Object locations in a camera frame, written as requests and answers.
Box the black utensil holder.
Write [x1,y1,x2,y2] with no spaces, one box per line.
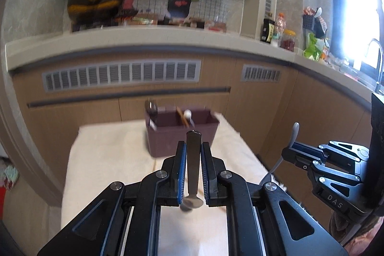
[303,7,329,37]

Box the black handled metal spoon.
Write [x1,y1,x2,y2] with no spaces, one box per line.
[145,99,158,116]

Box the long grey vent grille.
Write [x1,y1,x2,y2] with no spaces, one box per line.
[42,60,201,92]

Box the pale kitchen counter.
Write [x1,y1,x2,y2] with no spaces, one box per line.
[4,25,378,108]

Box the person's right forearm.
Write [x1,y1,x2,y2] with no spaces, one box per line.
[328,208,384,256]

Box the grey plastic spoon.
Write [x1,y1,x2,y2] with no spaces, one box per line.
[259,122,300,185]

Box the green plastic bag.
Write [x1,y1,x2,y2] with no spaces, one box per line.
[302,33,329,60]

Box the orange-capped bottle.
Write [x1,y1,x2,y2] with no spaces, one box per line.
[275,13,287,41]

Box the metal faucet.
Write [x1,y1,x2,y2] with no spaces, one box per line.
[366,38,384,95]

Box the short grey vent grille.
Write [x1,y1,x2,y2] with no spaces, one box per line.
[242,65,282,83]

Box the cream table cloth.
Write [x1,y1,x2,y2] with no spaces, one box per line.
[61,113,288,256]

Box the window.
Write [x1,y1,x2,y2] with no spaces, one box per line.
[327,0,384,71]

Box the dark sauce bottle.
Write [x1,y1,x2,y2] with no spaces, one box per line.
[259,13,276,43]

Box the brown plastic utensil box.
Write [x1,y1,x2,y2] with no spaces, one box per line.
[145,107,220,158]

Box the wooden chopstick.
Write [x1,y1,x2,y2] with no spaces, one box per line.
[176,107,189,127]

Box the grey cabinet handle strip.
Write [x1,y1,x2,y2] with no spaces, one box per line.
[27,86,231,108]

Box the yellow-lidded jar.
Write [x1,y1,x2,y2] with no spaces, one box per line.
[280,30,297,51]

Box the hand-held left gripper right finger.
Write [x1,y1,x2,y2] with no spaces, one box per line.
[201,142,348,256]

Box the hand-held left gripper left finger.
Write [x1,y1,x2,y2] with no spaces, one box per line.
[37,140,188,256]

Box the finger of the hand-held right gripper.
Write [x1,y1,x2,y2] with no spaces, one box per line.
[282,149,360,185]
[292,140,368,162]

